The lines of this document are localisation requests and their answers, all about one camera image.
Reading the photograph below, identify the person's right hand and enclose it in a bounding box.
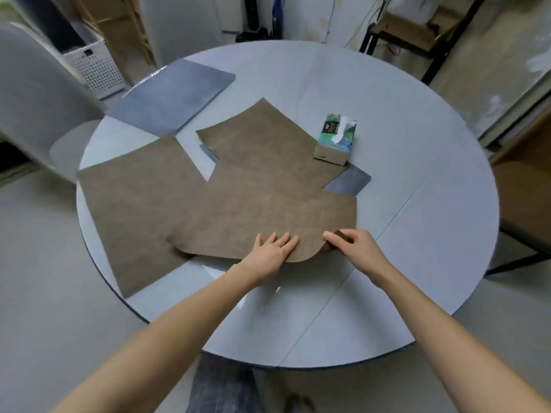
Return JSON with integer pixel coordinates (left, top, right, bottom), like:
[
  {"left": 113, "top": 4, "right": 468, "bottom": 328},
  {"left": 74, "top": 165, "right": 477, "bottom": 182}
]
[{"left": 323, "top": 229, "right": 403, "bottom": 291}]

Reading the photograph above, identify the person's left hand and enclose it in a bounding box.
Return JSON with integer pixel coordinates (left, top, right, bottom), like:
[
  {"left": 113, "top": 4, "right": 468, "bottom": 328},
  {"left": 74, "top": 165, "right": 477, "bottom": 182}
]
[{"left": 239, "top": 232, "right": 299, "bottom": 289}]

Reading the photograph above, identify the brown placemat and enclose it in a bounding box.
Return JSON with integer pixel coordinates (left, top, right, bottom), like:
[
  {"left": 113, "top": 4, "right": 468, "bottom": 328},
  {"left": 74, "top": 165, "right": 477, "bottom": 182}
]
[
  {"left": 165, "top": 161, "right": 358, "bottom": 264},
  {"left": 76, "top": 134, "right": 208, "bottom": 299}
]

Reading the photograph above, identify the stack of placemats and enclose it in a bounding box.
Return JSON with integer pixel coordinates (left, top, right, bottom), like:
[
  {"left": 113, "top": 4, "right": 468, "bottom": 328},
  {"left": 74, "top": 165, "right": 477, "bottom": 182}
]
[{"left": 196, "top": 98, "right": 372, "bottom": 197}]

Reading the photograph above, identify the blue grey placemat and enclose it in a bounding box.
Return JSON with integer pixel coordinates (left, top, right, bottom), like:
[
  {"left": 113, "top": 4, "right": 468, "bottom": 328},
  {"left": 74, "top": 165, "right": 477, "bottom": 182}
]
[{"left": 106, "top": 59, "right": 236, "bottom": 138}]

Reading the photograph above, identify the person's left forearm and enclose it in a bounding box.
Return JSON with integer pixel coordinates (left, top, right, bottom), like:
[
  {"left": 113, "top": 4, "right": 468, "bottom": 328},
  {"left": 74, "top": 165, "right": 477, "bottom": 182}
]
[{"left": 51, "top": 264, "right": 276, "bottom": 413}]

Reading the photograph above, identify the person's right forearm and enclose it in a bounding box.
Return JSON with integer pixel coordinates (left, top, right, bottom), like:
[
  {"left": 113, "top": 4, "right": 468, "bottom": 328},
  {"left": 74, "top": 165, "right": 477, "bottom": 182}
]
[{"left": 381, "top": 270, "right": 551, "bottom": 413}]

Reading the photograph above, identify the person's right foot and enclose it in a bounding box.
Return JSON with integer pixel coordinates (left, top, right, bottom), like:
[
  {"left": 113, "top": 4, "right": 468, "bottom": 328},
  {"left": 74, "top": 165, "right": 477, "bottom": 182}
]
[{"left": 284, "top": 393, "right": 316, "bottom": 413}]

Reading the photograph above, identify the round grey marble table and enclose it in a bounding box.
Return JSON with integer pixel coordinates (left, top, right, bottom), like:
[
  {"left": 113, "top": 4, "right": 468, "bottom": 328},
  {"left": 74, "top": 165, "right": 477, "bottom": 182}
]
[{"left": 76, "top": 40, "right": 501, "bottom": 371}]

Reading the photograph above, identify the blue green tissue pack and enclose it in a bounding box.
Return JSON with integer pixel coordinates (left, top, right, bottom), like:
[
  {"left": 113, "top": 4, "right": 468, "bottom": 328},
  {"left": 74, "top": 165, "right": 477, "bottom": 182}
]
[{"left": 313, "top": 112, "right": 358, "bottom": 165}]

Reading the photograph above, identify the brown leather chair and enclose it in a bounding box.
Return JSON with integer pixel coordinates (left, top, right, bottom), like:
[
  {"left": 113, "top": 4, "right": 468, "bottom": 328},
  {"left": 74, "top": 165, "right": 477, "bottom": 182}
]
[{"left": 484, "top": 107, "right": 551, "bottom": 278}]

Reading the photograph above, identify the black metal rack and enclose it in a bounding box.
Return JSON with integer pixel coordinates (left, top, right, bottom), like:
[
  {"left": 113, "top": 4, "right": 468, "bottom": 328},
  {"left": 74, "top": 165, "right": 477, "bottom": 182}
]
[{"left": 359, "top": 0, "right": 487, "bottom": 85}]

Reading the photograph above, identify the cardboard box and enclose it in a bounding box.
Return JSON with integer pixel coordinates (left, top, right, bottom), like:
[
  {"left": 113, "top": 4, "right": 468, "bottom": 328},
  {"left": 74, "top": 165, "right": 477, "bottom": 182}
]
[{"left": 372, "top": 6, "right": 464, "bottom": 52}]

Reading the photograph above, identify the blue upright vacuum cleaner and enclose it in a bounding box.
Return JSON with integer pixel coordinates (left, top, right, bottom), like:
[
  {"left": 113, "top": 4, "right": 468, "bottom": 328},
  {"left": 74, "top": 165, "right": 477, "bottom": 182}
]
[{"left": 271, "top": 0, "right": 286, "bottom": 41}]

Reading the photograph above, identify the grey plain back chair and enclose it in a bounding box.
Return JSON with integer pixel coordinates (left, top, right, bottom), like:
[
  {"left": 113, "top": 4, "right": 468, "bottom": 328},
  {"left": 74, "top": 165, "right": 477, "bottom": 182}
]
[{"left": 141, "top": 0, "right": 224, "bottom": 68}]

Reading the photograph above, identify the white perforated basket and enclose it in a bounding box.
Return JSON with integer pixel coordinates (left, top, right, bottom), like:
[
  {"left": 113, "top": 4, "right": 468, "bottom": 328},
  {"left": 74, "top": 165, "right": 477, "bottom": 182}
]
[{"left": 63, "top": 38, "right": 126, "bottom": 101}]

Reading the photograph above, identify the light wooden high chair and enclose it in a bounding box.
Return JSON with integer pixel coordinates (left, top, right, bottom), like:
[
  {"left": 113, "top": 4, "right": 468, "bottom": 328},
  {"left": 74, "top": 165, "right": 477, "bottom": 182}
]
[{"left": 120, "top": 0, "right": 157, "bottom": 65}]

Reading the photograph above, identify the grey chair with stitched back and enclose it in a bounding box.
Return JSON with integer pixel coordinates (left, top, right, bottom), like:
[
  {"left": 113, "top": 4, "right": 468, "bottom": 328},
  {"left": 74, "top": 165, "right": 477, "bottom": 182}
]
[{"left": 0, "top": 22, "right": 106, "bottom": 185}]

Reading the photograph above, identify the light wooden desk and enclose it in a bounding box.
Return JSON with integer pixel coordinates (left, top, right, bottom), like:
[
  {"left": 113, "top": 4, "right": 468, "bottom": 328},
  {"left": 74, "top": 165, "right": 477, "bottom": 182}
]
[{"left": 68, "top": 0, "right": 130, "bottom": 29}]

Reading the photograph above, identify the black flat panel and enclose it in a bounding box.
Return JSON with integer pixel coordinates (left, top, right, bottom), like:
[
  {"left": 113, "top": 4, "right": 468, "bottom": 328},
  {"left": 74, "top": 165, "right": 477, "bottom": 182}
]
[{"left": 8, "top": 0, "right": 87, "bottom": 54}]

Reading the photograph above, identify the black upright post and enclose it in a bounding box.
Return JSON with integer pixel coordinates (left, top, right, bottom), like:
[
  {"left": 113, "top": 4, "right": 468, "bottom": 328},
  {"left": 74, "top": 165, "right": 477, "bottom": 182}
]
[{"left": 243, "top": 0, "right": 272, "bottom": 41}]

